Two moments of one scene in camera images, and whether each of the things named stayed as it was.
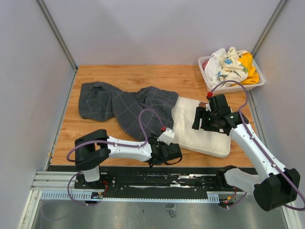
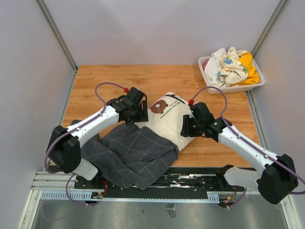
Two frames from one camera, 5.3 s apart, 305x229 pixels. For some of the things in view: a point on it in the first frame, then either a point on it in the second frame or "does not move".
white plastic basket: (233, 88) does not move
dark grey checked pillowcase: (99, 102) -> (130, 155)
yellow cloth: (253, 77) does not move
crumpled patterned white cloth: (225, 65) does not move
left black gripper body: (154, 137) -> (138, 114)
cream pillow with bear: (214, 143) -> (166, 119)
